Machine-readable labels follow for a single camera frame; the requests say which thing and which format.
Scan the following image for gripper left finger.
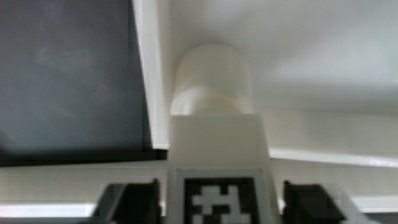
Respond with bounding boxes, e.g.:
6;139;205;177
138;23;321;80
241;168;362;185
86;180;161;224

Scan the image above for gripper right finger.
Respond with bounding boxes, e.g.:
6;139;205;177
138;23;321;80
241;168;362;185
280;179;371;224

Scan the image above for white square tabletop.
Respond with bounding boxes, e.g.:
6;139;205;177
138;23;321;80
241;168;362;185
131;0;398;168

